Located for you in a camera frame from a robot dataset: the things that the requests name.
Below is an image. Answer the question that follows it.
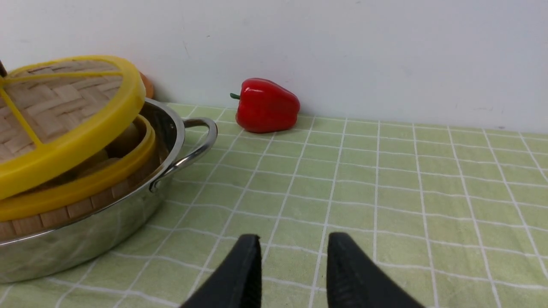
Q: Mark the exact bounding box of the yellow bamboo steamer basket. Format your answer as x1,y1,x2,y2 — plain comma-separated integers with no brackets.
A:
1,115,161,240

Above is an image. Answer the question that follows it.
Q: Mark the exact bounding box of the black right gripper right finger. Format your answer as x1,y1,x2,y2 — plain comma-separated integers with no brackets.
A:
326,232,423,308

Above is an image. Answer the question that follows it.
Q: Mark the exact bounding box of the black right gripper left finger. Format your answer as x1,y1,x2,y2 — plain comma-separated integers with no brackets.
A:
181,234,262,308

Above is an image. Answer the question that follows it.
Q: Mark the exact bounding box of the yellow bamboo steamer lid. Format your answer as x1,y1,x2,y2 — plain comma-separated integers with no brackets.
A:
0,55,146,199

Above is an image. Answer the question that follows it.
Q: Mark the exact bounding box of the red bell pepper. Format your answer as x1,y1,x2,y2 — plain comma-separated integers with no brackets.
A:
230,78,300,134

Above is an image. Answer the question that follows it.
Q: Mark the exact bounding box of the stainless steel pot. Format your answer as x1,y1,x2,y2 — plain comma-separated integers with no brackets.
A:
0,99,218,284

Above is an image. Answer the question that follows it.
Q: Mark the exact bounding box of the green checkered tablecloth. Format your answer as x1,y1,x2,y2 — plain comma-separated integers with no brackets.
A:
1,104,548,308

